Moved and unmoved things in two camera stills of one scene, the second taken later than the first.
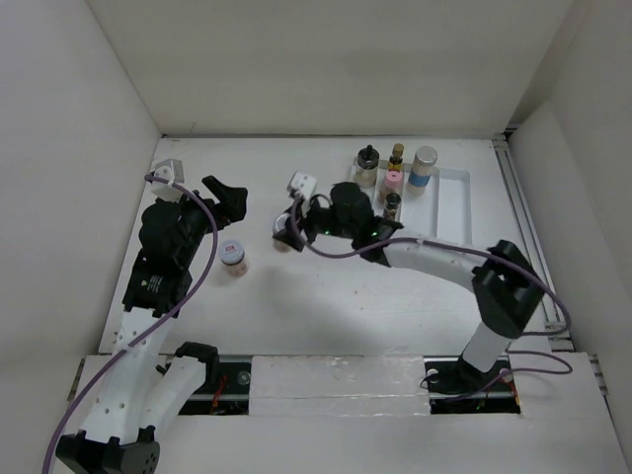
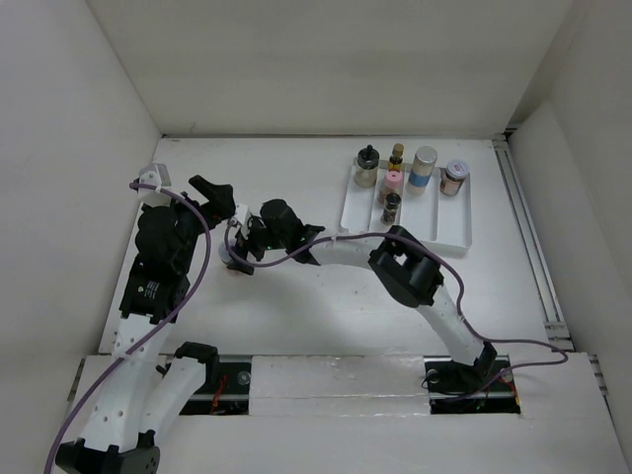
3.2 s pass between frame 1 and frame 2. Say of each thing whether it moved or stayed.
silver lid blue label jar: stayed
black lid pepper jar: stayed
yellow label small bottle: stayed
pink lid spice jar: stayed
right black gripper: moved
